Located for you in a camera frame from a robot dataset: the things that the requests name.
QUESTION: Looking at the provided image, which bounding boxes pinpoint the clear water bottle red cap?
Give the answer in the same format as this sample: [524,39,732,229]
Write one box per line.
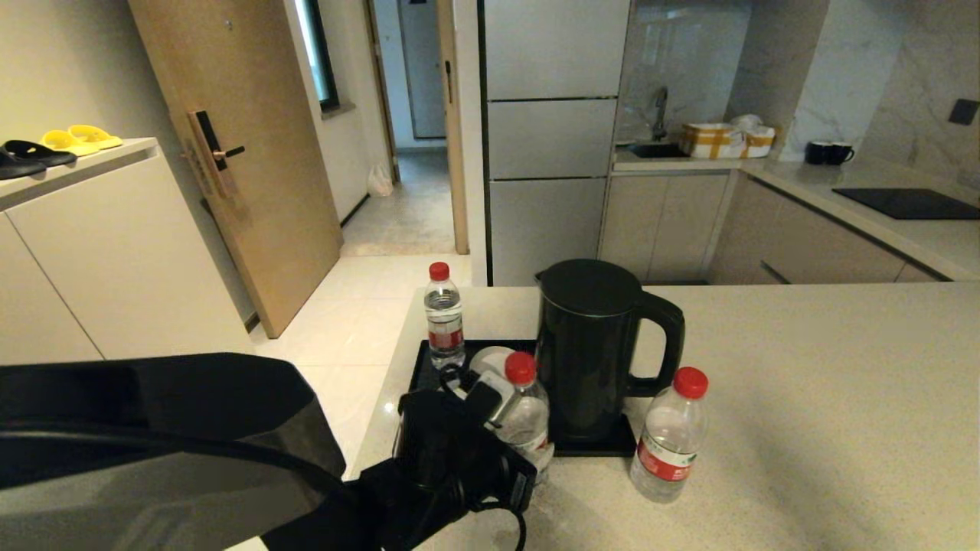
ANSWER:
[494,351,554,484]
[426,262,466,371]
[629,367,710,504]

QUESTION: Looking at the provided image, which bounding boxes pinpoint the black electric kettle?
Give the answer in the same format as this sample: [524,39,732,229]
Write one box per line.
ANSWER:
[534,259,686,443]

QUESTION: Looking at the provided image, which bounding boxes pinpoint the black rectangular serving tray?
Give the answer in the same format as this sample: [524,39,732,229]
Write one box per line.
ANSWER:
[408,339,639,458]

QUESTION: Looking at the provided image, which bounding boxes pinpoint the beige kitchen base cabinets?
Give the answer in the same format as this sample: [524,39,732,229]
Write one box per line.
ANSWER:
[599,172,950,285]

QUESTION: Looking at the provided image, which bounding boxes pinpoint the narrow wooden door leaf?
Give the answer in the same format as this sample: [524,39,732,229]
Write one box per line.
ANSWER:
[438,0,470,256]

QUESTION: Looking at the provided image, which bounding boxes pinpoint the silver refrigerator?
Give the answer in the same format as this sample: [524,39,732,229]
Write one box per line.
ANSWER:
[481,0,633,288]

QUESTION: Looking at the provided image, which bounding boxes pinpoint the light wooden entrance door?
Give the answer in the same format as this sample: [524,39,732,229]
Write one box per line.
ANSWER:
[127,0,343,339]

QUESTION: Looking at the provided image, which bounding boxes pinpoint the yellow striped white box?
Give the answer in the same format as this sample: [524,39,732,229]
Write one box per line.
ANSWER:
[680,122,776,161]

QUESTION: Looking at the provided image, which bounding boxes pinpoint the chrome kitchen faucet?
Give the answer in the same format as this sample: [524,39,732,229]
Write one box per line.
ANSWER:
[651,86,671,142]

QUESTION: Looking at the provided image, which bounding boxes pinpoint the white hallway door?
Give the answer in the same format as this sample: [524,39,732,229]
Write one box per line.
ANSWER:
[398,0,447,141]

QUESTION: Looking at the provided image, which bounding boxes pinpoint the black electronic door lock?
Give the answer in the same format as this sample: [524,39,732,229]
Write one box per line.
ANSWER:
[188,111,247,201]

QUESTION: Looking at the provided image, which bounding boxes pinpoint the dark framed window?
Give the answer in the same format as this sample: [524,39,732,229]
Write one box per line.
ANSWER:
[295,0,341,114]

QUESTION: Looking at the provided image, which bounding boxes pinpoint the black induction cooktop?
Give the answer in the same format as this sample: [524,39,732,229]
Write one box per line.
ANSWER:
[832,188,980,222]

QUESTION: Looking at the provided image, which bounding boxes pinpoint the yellow slipper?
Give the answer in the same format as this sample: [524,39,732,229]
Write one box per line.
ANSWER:
[67,125,123,151]
[40,129,100,157]

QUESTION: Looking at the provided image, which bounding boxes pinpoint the black slipper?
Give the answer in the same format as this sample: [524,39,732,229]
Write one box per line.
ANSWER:
[0,148,47,181]
[2,140,77,168]

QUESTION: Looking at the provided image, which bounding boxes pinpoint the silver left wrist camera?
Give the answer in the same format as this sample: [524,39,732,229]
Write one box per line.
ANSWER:
[465,379,514,423]

